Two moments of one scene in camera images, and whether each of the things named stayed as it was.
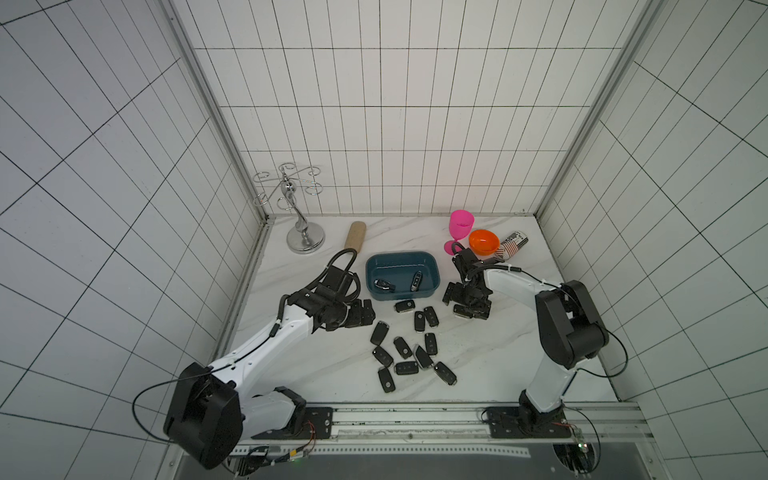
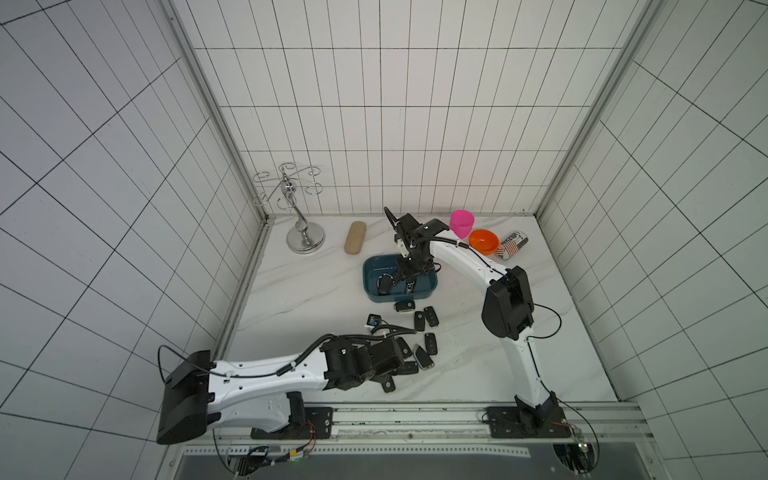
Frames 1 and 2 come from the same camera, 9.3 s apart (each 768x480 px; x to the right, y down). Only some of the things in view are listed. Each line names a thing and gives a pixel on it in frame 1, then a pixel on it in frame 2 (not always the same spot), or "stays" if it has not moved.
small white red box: (511, 244) stays
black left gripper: (356, 319) to (382, 380)
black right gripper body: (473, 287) to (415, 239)
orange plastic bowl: (483, 242) stays
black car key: (431, 316) stays
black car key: (432, 348) stays
